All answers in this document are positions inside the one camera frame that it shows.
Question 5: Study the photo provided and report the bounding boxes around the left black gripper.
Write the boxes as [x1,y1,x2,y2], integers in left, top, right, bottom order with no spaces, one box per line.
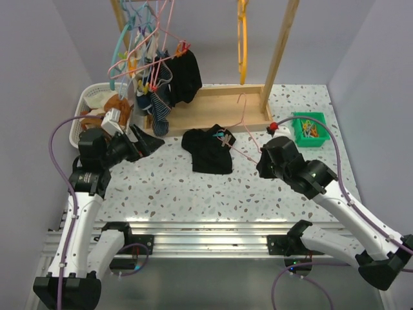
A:
[100,123,164,168]

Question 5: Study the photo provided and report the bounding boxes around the pink wire hanger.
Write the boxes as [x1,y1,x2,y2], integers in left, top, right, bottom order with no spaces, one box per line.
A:
[224,93,261,165]

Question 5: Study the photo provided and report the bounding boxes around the black underwear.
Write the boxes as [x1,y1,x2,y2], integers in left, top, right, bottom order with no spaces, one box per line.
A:
[181,124,236,175]

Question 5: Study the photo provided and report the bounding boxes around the yellow plastic hanger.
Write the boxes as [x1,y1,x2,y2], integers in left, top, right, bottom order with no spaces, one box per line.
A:
[237,0,248,85]

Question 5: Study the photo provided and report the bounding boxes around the brown underwear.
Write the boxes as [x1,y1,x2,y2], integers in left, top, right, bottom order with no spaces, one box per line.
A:
[81,108,106,130]

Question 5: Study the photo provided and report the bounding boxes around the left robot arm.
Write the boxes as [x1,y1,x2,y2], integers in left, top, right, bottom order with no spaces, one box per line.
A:
[33,125,165,309]

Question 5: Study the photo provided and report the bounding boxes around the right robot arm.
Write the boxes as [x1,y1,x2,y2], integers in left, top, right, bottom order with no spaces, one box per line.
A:
[256,136,412,291]

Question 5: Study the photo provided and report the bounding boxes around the striped navy underwear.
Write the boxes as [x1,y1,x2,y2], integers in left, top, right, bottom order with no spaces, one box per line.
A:
[136,62,173,137]

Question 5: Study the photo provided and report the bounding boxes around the mauve cream underwear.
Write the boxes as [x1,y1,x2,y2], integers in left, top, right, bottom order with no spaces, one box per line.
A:
[113,27,157,80]

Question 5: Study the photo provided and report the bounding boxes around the teal plastic hanger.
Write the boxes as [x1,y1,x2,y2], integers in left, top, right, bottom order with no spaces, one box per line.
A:
[109,19,133,91]

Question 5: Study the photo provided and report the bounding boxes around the brown cloth in basket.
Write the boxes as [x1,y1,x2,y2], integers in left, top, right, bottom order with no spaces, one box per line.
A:
[103,94,132,127]

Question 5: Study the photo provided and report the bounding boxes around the green clip bin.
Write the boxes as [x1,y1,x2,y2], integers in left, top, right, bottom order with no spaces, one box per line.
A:
[292,112,330,147]

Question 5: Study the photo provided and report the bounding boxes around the colourful clips in bin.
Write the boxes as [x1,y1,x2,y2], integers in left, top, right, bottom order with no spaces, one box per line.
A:
[301,119,319,138]

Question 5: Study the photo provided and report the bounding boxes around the light green cloth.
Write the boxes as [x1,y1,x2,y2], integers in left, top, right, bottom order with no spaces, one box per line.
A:
[84,92,108,110]

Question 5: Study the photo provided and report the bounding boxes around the wooden clothes rack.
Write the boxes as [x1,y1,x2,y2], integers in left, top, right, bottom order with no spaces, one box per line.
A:
[112,1,299,138]

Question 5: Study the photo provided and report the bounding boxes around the white laundry basket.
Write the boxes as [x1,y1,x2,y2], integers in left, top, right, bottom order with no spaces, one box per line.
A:
[69,83,135,148]

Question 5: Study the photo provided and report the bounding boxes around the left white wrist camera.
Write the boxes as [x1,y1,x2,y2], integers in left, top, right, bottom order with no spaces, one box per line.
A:
[101,108,123,136]

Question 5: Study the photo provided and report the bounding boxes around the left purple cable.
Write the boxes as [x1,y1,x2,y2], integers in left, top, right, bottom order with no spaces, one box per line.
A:
[50,115,104,310]

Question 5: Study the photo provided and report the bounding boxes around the purple cable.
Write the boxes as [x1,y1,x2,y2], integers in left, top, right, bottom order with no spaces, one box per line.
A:
[277,116,413,256]
[50,115,104,310]

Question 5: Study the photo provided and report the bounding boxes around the aluminium mounting rail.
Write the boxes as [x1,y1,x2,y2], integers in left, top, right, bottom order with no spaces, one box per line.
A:
[41,193,365,259]

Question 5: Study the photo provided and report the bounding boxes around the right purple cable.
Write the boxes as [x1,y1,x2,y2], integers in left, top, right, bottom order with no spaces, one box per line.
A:
[277,116,413,256]

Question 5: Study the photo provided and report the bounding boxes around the blue wire hanger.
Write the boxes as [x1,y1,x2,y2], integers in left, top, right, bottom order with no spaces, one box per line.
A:
[120,1,157,94]

